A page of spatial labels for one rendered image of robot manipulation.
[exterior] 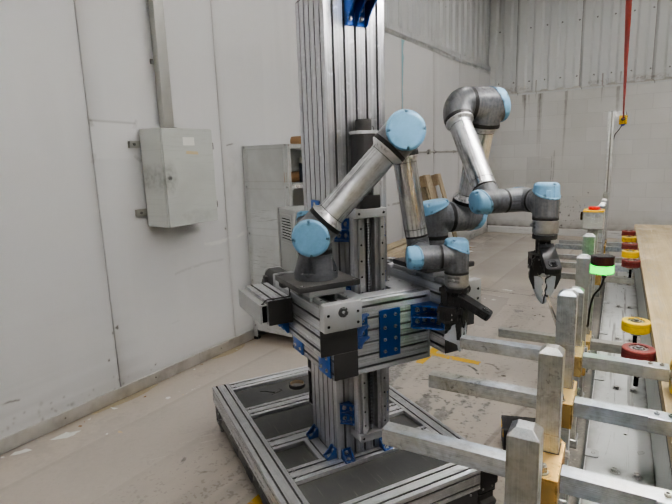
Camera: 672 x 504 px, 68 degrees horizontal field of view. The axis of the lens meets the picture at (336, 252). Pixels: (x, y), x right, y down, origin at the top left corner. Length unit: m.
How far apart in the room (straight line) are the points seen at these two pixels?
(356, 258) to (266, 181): 2.07
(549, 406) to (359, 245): 1.11
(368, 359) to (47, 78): 2.23
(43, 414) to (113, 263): 0.90
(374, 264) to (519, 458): 1.35
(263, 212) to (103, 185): 1.21
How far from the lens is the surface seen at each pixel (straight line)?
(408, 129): 1.47
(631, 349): 1.58
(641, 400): 1.99
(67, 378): 3.28
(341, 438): 2.16
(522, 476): 0.64
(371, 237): 1.89
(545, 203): 1.57
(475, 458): 0.90
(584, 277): 1.57
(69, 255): 3.14
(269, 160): 3.78
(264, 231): 3.88
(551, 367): 0.85
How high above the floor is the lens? 1.44
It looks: 11 degrees down
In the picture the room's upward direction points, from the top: 2 degrees counter-clockwise
